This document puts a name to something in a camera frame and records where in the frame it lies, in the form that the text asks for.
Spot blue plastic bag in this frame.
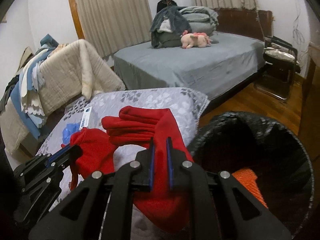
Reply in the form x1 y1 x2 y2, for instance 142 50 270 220
62 122 80 145

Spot pink plush pig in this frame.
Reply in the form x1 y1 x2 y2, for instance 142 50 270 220
181 30 213 49

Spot dark wooden headboard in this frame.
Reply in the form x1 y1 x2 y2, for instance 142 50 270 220
215 8 273 41

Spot wooden coat rack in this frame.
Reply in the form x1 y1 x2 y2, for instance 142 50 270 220
157 0 177 12

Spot blue white scalloped blanket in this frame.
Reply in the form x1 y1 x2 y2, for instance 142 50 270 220
1 34 59 139

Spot white blue cardboard box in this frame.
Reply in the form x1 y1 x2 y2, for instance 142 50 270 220
79 107 92 130

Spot red cloth gloves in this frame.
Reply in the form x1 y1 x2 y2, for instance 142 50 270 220
69 106 193 233

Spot left beige curtain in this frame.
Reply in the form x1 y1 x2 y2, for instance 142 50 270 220
75 0 152 57

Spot pile of grey blankets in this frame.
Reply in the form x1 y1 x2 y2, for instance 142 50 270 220
179 6 219 36

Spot black trash bag bin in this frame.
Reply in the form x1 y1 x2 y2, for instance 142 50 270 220
187 112 315 237

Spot grey leaf-pattern quilt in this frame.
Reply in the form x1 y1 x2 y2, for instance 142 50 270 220
36 87 211 240

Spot dark grey fleece jacket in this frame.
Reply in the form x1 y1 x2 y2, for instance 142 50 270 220
150 5 192 48

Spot grey bed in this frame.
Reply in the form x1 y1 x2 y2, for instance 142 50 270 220
114 33 264 100

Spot red plastic bag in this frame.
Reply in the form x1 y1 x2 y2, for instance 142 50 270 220
232 168 268 209

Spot black folding chair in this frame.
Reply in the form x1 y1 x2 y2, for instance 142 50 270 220
254 36 301 102

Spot beige quilted blanket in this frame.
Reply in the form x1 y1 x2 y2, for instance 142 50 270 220
1 39 125 153

